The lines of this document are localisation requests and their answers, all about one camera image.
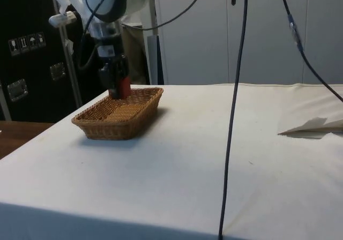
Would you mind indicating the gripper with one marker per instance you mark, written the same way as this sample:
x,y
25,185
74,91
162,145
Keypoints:
x,y
108,43

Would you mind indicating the red cube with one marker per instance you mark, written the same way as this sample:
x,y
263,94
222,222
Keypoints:
x,y
125,87

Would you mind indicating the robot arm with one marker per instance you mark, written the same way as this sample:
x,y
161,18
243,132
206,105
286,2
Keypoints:
x,y
107,1

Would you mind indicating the wicker basket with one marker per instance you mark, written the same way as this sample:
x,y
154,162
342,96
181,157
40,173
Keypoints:
x,y
120,122

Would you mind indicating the silver stand pole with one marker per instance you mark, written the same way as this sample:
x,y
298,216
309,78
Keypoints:
x,y
70,68

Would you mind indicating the pale locker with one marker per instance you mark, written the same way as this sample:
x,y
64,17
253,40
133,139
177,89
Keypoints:
x,y
325,23
268,36
193,36

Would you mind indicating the black cabinet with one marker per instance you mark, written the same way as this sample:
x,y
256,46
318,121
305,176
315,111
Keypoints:
x,y
29,71

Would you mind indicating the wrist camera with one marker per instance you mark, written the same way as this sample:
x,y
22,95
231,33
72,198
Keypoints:
x,y
61,19

